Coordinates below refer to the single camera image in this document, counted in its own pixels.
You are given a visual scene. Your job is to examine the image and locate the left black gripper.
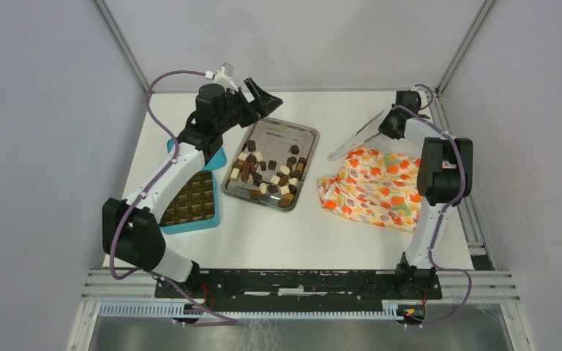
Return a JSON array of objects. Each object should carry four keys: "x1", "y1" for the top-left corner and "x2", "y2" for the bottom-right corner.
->
[{"x1": 216, "y1": 78, "x2": 283, "y2": 133}]

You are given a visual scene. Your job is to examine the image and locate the metal serving tongs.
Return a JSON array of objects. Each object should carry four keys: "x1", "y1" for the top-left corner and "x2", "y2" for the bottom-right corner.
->
[{"x1": 328, "y1": 110, "x2": 385, "y2": 162}]

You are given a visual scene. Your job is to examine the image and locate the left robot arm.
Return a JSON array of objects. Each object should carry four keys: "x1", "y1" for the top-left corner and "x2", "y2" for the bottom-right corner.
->
[{"x1": 102, "y1": 78, "x2": 283, "y2": 298}]

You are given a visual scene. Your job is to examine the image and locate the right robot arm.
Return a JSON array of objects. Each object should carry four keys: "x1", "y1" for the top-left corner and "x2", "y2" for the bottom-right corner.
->
[{"x1": 378, "y1": 90, "x2": 473, "y2": 298}]

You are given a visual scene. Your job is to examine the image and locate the teal chocolate box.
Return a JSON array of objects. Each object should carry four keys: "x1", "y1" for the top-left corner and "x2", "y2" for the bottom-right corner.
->
[{"x1": 160, "y1": 170, "x2": 221, "y2": 235}]

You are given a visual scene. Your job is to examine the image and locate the silver metal tray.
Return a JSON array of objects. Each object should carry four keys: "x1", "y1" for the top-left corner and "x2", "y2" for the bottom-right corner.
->
[{"x1": 221, "y1": 117, "x2": 320, "y2": 212}]

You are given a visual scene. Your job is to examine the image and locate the teal box lid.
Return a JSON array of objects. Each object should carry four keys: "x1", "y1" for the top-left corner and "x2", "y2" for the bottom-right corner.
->
[{"x1": 166, "y1": 139, "x2": 228, "y2": 171}]

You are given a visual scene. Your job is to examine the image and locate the floral cloth bag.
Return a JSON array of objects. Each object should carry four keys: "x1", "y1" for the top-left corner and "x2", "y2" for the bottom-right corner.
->
[{"x1": 317, "y1": 147, "x2": 422, "y2": 233}]

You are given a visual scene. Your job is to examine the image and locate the pile of assorted chocolates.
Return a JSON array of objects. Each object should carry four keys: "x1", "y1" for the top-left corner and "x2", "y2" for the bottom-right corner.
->
[{"x1": 222, "y1": 137, "x2": 308, "y2": 212}]

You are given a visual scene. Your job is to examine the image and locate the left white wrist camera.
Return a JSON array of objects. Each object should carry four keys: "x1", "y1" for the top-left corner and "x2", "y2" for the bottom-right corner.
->
[{"x1": 204, "y1": 62, "x2": 238, "y2": 92}]

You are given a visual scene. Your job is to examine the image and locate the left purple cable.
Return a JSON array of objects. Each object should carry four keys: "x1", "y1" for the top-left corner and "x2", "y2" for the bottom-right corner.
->
[{"x1": 108, "y1": 69, "x2": 239, "y2": 327}]

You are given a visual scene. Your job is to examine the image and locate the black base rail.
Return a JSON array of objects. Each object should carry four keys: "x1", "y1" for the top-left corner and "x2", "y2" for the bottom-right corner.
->
[{"x1": 154, "y1": 269, "x2": 443, "y2": 312}]

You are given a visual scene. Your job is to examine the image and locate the white slotted cable duct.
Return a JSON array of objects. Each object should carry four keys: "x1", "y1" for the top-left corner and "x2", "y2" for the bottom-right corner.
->
[{"x1": 97, "y1": 299, "x2": 408, "y2": 322}]

